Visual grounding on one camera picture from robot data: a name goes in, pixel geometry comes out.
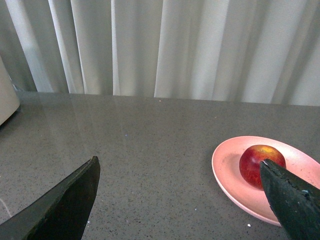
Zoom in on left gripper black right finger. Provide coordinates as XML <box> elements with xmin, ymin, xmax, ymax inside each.
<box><xmin>260</xmin><ymin>159</ymin><xmax>320</xmax><ymax>240</ymax></box>

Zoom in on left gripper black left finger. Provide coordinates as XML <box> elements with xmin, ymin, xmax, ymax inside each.
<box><xmin>0</xmin><ymin>156</ymin><xmax>101</xmax><ymax>240</ymax></box>

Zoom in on pink plate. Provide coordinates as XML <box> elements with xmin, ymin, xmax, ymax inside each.
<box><xmin>211</xmin><ymin>136</ymin><xmax>320</xmax><ymax>227</ymax></box>

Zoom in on white curtain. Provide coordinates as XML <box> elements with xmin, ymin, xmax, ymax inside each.
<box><xmin>0</xmin><ymin>0</ymin><xmax>320</xmax><ymax>106</ymax></box>

